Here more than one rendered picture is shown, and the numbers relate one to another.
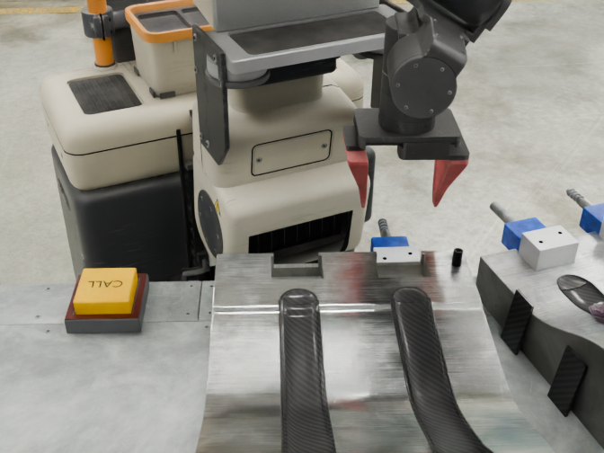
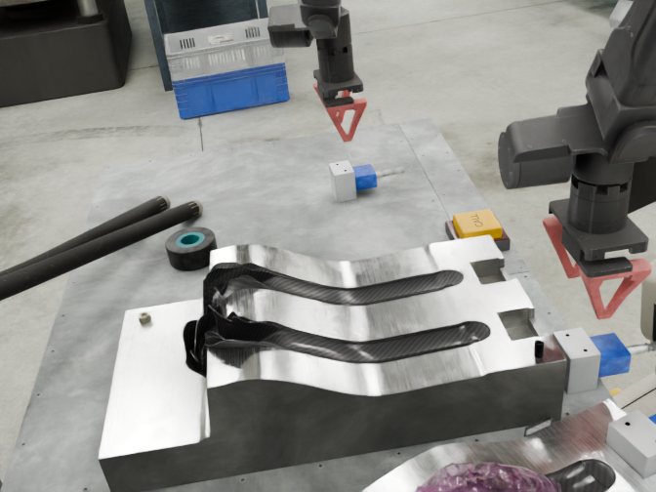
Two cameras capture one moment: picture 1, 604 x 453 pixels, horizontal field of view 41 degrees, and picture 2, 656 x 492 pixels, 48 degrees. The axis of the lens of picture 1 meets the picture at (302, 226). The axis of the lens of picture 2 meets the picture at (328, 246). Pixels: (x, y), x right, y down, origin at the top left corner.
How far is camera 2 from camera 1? 0.86 m
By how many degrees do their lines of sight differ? 72
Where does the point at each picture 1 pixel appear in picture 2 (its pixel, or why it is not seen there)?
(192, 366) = not seen: hidden behind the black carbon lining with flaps
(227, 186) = not seen: outside the picture
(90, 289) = (468, 217)
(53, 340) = (437, 228)
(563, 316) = (525, 456)
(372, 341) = (418, 318)
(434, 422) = (335, 350)
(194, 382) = not seen: hidden behind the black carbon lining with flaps
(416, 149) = (566, 238)
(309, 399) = (357, 302)
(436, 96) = (508, 172)
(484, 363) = (411, 380)
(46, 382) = (400, 236)
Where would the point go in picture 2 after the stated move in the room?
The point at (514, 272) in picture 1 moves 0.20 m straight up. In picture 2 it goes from (592, 425) to (612, 259)
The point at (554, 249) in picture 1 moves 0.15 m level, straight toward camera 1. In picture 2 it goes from (622, 436) to (461, 414)
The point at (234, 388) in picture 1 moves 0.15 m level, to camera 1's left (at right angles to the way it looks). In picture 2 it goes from (356, 269) to (346, 214)
